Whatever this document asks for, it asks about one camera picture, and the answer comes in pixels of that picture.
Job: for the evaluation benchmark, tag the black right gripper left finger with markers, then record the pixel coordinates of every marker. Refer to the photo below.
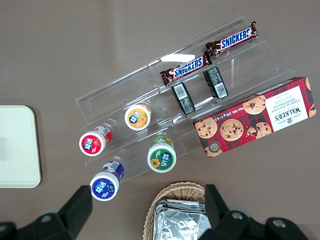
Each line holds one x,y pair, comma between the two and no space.
75,210

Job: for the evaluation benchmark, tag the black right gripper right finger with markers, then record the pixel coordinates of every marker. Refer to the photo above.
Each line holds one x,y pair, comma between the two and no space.
216,207

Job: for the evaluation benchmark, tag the woven wicker basket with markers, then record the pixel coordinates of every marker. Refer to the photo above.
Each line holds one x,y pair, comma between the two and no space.
160,196

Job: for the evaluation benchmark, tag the cream plastic tray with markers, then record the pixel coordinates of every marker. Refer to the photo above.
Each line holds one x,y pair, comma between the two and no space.
17,147

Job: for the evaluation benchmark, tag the purple-lid gum bottle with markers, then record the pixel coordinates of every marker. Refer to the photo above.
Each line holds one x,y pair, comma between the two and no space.
105,187

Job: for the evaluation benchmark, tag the red-lid gum bottle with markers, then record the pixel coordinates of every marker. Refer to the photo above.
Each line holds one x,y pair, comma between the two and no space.
92,143

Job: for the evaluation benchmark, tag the green-lid gum bottle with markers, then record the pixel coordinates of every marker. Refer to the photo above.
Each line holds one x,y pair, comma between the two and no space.
161,157

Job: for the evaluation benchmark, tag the red tartan Walkers cookie box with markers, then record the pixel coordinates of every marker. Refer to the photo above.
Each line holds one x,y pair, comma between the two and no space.
252,117

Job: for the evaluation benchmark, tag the orange-lid gum bottle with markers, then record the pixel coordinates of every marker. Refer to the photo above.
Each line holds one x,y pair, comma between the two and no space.
138,117

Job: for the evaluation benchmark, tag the small black barcode snack pack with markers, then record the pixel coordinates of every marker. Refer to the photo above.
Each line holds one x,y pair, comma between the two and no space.
183,98
215,82

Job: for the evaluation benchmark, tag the Snickers chocolate bar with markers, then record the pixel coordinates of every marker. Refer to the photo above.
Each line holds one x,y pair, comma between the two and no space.
231,38
186,68

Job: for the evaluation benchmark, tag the clear acrylic tiered display stand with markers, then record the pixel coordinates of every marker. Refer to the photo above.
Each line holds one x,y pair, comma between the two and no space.
140,82

